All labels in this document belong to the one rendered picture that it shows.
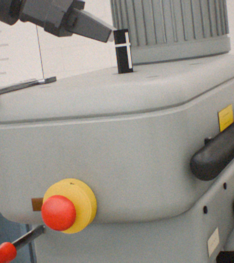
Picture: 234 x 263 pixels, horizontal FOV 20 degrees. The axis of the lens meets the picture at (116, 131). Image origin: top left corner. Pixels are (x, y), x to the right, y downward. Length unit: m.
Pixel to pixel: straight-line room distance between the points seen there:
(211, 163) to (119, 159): 0.10
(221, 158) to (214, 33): 0.41
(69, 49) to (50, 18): 4.71
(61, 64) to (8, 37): 0.53
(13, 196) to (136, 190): 0.16
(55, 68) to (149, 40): 4.60
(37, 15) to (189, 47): 0.28
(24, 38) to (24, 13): 4.86
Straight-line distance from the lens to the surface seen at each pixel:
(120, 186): 0.75
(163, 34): 1.10
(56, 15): 0.91
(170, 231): 0.85
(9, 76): 5.90
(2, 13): 0.96
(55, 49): 5.68
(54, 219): 0.74
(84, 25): 0.93
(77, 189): 0.75
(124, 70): 0.95
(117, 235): 0.88
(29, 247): 5.23
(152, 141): 0.74
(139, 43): 1.12
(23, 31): 5.80
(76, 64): 5.61
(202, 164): 0.75
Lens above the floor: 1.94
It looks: 8 degrees down
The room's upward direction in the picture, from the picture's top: 7 degrees counter-clockwise
